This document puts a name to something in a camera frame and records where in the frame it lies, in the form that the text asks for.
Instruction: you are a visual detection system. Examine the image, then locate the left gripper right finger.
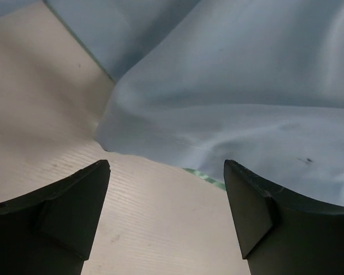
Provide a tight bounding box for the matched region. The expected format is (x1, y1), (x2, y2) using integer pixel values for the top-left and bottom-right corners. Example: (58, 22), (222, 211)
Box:
(224, 160), (344, 275)

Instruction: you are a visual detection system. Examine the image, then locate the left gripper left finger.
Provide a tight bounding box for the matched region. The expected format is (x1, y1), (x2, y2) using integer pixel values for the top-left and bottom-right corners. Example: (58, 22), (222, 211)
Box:
(0, 160), (110, 275)

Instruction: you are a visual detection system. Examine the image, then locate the light blue pillowcase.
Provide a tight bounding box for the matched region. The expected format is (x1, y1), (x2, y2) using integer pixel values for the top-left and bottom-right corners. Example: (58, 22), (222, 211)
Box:
(48, 1), (344, 206)

